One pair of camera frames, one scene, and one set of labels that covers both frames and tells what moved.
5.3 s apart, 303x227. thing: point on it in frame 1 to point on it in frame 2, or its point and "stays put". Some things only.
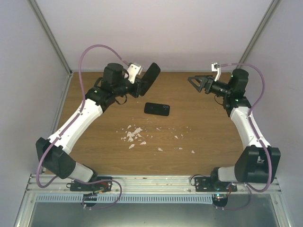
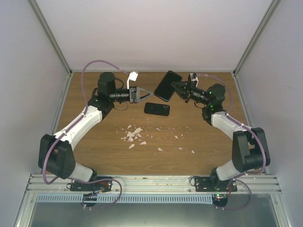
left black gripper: x=139 y=82 to x=134 y=97
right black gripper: x=206 y=80 to x=186 y=86
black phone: x=149 y=78 to x=165 y=90
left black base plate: x=102 y=187 stays put
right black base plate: x=205 y=184 stays put
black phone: x=156 y=109 stays put
